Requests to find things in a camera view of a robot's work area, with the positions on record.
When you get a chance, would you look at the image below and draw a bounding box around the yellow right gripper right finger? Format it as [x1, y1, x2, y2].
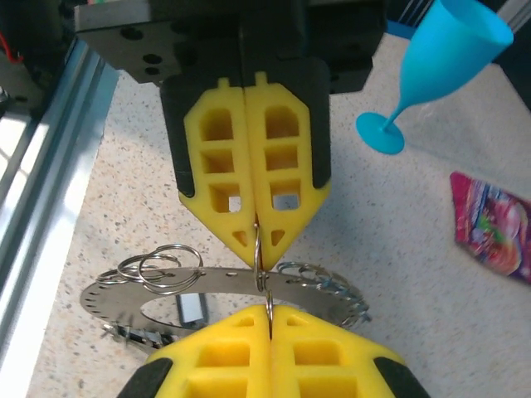
[270, 304, 432, 398]

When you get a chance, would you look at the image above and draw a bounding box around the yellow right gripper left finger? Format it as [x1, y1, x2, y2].
[118, 303, 273, 398]

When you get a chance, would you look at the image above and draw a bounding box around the round perforated metal disc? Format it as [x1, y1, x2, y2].
[78, 266, 368, 335]

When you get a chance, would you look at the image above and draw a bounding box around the silver split keyring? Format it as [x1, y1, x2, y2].
[251, 221, 275, 331]

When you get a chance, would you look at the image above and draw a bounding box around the small silver keyring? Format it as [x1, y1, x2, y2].
[331, 288, 373, 329]
[276, 260, 319, 285]

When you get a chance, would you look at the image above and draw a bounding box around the large silver keyring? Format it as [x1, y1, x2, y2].
[139, 243, 205, 296]
[117, 253, 183, 283]

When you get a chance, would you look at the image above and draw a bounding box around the blue plastic goblet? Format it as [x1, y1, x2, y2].
[355, 0, 515, 157]

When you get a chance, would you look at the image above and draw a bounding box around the red candy bag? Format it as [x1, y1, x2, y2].
[450, 171, 531, 286]

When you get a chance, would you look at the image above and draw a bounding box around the aluminium frame long rail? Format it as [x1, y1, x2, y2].
[0, 36, 122, 398]

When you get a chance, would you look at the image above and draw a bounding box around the red wire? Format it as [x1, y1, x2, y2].
[0, 31, 24, 66]

